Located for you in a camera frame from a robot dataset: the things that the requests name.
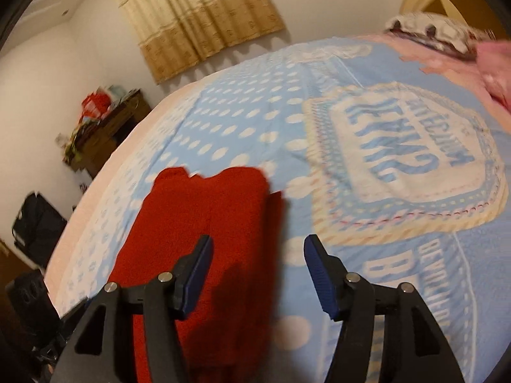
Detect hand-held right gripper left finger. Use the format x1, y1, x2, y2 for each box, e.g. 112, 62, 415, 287
50, 235, 214, 383

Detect blue dotted printed blanket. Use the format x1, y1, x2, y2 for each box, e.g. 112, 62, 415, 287
44, 34, 511, 383

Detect colourful clutter pile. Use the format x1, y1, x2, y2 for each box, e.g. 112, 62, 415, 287
56, 122, 96, 164

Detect pink quilt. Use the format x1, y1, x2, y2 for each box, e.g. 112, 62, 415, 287
475, 42, 511, 112

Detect red bag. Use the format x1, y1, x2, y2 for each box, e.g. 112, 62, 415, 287
81, 92, 112, 120

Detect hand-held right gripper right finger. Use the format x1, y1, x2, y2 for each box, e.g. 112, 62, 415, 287
303, 235, 466, 383

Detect beige patterned curtain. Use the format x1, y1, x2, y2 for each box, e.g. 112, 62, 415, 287
100, 0, 286, 85

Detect red knit sweater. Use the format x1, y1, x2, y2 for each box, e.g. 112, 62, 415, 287
107, 166, 286, 383

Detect black bag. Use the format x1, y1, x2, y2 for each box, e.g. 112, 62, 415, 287
11, 192, 68, 268

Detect dark wooden desk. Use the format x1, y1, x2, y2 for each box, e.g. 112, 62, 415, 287
64, 90, 153, 178

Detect dark patterned white pillow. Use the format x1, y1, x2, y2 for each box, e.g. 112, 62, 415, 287
384, 13, 480, 54

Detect black speaker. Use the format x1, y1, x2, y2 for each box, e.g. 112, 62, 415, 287
6, 269, 60, 344

